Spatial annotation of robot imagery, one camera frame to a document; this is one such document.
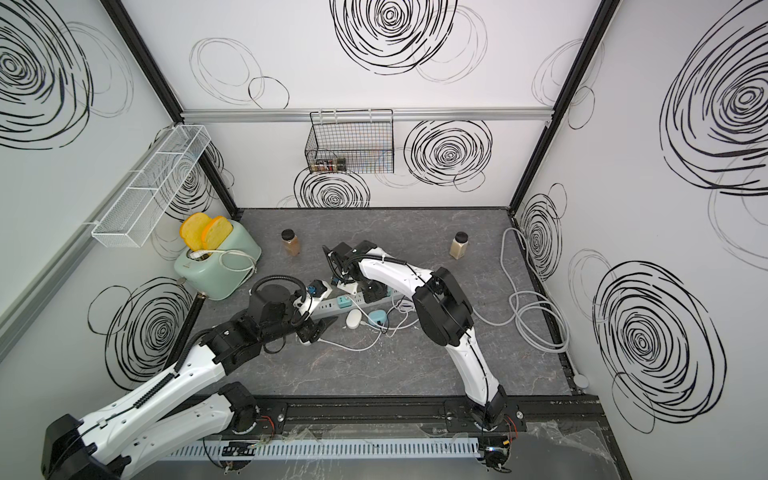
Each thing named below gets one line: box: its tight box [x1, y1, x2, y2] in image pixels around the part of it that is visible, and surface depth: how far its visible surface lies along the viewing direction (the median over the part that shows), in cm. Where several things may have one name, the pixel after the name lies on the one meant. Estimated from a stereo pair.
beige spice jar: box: [449, 231, 469, 260], surface depth 101 cm
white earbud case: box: [346, 308, 362, 330], surface depth 91 cm
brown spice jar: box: [281, 228, 301, 257], surface depth 103 cm
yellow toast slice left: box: [180, 212, 211, 252], surface depth 88 cm
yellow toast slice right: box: [202, 216, 233, 250], surface depth 88 cm
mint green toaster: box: [174, 219, 262, 301], surface depth 89 cm
